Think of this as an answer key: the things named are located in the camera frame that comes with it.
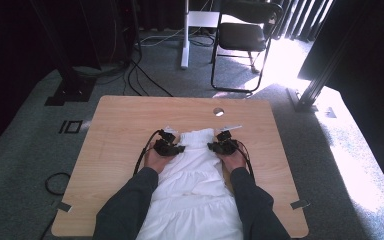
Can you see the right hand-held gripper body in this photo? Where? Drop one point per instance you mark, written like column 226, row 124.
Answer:
column 228, row 146

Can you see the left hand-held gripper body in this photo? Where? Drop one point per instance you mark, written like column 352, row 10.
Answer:
column 165, row 148

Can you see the white garment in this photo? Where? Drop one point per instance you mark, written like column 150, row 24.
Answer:
column 193, row 186

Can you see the person's left hand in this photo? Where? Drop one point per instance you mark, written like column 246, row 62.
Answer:
column 155, row 161

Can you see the person's right hand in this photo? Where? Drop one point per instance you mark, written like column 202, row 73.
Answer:
column 236, row 161

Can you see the grey tape piece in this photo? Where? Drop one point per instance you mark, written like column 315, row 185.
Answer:
column 64, row 206
column 300, row 204

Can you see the black folding chair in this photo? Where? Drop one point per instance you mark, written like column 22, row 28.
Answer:
column 241, row 36

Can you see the dark vertical blinds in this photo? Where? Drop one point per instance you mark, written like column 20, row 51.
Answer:
column 293, row 20

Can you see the black curtain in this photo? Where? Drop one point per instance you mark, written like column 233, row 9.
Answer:
column 373, row 66
column 6, row 66

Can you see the white desk frame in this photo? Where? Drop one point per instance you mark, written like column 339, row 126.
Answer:
column 185, row 50

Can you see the aluminium frame post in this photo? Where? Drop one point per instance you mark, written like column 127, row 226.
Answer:
column 316, row 83

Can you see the black stand with base plate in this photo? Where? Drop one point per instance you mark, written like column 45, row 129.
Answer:
column 70, row 93

